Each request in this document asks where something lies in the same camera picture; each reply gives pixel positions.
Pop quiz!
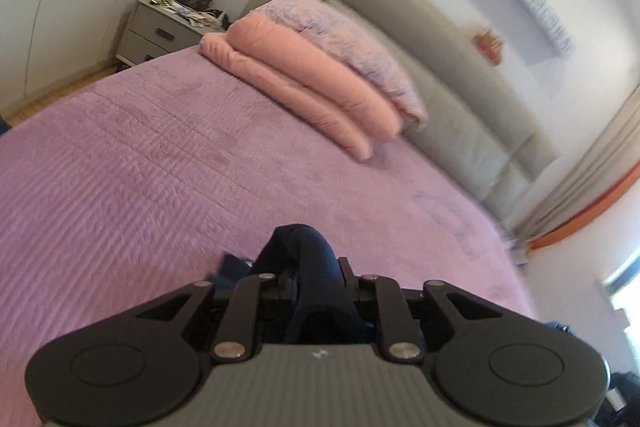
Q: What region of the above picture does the navy striped track garment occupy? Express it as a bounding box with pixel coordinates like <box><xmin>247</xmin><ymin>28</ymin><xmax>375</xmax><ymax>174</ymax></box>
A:
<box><xmin>209</xmin><ymin>223</ymin><xmax>367</xmax><ymax>345</ymax></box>

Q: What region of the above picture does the folded salmon pink duvet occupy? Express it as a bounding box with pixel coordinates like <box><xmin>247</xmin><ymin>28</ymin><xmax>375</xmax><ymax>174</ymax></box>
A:
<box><xmin>198</xmin><ymin>11</ymin><xmax>402</xmax><ymax>161</ymax></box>

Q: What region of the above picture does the floral lilac pillow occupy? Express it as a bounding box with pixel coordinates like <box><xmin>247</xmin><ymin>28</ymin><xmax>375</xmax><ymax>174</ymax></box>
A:
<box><xmin>257</xmin><ymin>0</ymin><xmax>427</xmax><ymax>124</ymax></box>

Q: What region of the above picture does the grey padded headboard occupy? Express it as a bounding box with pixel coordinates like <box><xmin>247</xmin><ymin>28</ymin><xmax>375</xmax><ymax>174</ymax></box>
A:
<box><xmin>245</xmin><ymin>0</ymin><xmax>556</xmax><ymax>221</ymax></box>

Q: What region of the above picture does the clutter on bedside table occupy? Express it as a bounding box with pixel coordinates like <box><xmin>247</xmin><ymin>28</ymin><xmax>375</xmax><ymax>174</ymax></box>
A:
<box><xmin>150</xmin><ymin>0</ymin><xmax>224</xmax><ymax>30</ymax></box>

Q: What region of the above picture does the pink quilted bedspread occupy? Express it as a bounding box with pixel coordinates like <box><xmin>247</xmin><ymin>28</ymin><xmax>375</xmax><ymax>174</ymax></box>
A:
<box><xmin>1</xmin><ymin>48</ymin><xmax>533</xmax><ymax>426</ymax></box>

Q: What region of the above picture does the grey bedside table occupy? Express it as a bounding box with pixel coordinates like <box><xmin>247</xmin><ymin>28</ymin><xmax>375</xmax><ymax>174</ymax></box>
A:
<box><xmin>115</xmin><ymin>0</ymin><xmax>222</xmax><ymax>67</ymax></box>

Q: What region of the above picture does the beige curtain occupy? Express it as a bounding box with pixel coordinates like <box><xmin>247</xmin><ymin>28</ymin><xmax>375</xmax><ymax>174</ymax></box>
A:
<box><xmin>514</xmin><ymin>90</ymin><xmax>639</xmax><ymax>251</ymax></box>

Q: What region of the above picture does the small orange wall ornament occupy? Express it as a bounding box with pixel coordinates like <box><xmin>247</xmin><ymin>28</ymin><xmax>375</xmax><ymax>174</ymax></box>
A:
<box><xmin>472</xmin><ymin>29</ymin><xmax>503</xmax><ymax>67</ymax></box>

